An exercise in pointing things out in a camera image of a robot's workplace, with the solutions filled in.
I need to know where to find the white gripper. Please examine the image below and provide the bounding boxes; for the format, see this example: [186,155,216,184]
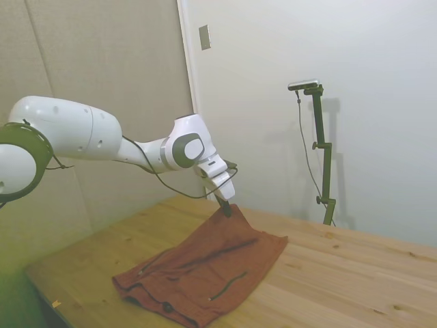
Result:
[199,167,237,219]

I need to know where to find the rust brown shorts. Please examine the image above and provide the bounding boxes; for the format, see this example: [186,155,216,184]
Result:
[111,202,290,328]

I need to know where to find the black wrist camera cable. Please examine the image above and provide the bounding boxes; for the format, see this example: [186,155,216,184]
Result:
[121,135,239,200]

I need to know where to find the dark green camera stand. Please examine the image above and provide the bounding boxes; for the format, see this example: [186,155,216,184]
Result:
[302,85,338,227]

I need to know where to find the silver stereo camera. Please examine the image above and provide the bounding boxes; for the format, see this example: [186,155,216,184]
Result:
[287,79,321,92]

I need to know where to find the white door frame strip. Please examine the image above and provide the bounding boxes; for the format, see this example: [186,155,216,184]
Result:
[176,0,203,117]

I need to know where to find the grey wall plate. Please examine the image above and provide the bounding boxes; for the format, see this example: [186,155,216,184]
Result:
[198,24,212,52]

